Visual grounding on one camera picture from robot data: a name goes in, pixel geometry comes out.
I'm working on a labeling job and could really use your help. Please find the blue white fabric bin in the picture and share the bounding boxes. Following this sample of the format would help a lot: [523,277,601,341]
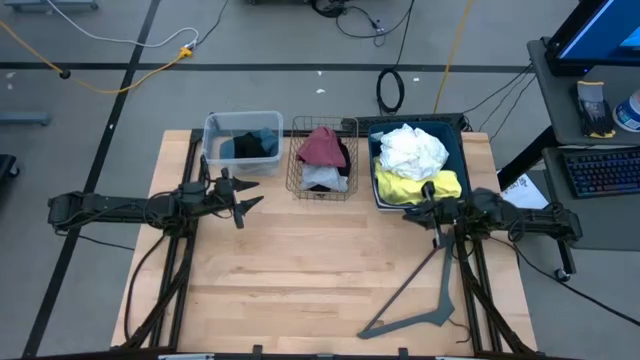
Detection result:
[366,119,473,212]

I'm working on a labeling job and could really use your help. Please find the grey black work gloves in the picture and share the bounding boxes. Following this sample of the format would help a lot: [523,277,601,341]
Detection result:
[574,79,618,140]

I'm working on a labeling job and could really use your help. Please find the yellow hanging cord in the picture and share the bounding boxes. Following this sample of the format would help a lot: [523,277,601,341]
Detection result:
[432,0,476,115]

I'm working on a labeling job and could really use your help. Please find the plain white cloth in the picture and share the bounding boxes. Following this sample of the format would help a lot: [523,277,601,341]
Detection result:
[300,163,350,194]

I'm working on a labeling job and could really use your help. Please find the white cable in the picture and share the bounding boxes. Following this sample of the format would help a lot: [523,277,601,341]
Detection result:
[44,0,200,50]

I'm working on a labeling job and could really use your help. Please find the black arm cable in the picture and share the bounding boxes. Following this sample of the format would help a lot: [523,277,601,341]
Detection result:
[489,233,640,329]
[122,232,170,347]

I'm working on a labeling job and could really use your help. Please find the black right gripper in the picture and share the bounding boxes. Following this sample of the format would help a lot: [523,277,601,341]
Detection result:
[402,180,471,250]

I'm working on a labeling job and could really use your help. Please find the grey desk foot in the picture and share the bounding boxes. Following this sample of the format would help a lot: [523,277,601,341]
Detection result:
[0,111,52,127]
[3,0,100,13]

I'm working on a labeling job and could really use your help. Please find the maroon cloth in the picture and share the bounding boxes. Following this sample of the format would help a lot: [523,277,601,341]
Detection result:
[296,125,348,169]

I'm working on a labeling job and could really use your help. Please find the backlit black keyboard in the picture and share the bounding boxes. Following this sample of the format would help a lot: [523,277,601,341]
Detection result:
[561,146,640,200]

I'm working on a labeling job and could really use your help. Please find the grey keyboard tray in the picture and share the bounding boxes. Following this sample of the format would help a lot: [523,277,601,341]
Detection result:
[541,144,640,252]

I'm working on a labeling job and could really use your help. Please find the gold wire basket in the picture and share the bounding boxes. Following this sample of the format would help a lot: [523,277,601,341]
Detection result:
[285,115,361,203]

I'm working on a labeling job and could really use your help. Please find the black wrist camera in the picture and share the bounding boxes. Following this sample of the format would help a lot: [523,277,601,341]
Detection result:
[177,180,209,202]
[467,187,503,217]

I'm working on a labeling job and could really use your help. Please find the blue knit cloth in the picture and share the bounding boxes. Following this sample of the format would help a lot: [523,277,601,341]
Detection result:
[218,126,280,161]

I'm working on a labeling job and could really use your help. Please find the clear plastic bin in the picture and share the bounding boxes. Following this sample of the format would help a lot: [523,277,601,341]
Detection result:
[201,110,285,178]

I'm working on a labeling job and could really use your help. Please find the yellow cloth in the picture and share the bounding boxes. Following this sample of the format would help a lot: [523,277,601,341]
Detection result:
[373,156,464,207]

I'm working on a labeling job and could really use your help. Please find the black desk leg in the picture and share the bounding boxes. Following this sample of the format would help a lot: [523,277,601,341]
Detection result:
[497,124,560,191]

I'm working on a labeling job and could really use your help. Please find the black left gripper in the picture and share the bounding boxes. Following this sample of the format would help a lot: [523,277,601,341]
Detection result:
[211,166,266,231]

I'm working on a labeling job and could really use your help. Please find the black cloth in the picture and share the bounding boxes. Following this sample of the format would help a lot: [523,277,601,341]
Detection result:
[307,138,353,194]
[232,131,266,160]

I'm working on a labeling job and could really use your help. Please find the large computer monitor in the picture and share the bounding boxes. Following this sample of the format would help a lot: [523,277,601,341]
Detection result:
[543,0,640,78]

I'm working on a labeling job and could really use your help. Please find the white wipes canister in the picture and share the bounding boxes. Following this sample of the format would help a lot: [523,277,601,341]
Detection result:
[611,89,640,134]

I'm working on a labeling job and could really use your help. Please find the white lace cloth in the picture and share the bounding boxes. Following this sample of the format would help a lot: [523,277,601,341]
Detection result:
[377,122,450,183]

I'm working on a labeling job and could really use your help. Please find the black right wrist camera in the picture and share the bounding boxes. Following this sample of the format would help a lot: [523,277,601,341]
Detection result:
[467,187,503,217]

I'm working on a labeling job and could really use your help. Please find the grey desk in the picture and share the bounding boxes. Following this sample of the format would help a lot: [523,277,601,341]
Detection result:
[526,38,640,148]

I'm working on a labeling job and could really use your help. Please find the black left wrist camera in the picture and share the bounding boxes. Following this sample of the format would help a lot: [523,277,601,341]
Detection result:
[177,180,209,202]

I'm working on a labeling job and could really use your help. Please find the yellow floor cable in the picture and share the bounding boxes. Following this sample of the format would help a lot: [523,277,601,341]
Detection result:
[0,19,195,96]

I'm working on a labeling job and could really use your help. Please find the grey clothes hanger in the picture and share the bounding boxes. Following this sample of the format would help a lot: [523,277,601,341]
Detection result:
[355,227,458,342]

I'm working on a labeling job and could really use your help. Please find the white paper sheet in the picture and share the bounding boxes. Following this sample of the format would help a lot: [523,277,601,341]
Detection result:
[496,171,550,212]

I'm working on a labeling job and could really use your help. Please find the coiled black cable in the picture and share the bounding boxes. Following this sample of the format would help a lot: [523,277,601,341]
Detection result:
[374,0,417,117]

